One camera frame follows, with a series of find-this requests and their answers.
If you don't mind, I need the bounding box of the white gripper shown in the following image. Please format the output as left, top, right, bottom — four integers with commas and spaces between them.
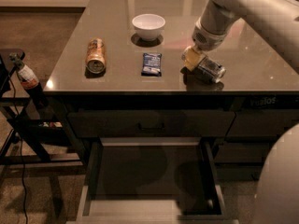
181, 19, 226, 71

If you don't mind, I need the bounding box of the silver blue redbull can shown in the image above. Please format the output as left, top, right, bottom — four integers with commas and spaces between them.
194, 58, 226, 83

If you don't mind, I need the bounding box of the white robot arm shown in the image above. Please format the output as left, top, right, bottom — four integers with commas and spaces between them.
182, 0, 299, 224

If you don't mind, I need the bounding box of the orange soda can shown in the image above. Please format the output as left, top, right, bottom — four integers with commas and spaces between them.
85, 38, 106, 74

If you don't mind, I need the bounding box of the closed top drawer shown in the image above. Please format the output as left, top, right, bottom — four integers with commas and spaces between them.
68, 110, 235, 138

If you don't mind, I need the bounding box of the open middle drawer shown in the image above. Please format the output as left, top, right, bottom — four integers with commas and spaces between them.
66, 138, 239, 224

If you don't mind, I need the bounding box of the blue snack packet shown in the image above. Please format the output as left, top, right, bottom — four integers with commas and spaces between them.
141, 53, 162, 77

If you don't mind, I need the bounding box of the white ceramic bowl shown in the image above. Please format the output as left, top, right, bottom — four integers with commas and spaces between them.
132, 14, 165, 41

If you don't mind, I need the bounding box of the dark soda bottle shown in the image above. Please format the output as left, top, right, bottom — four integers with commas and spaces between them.
9, 53, 49, 109

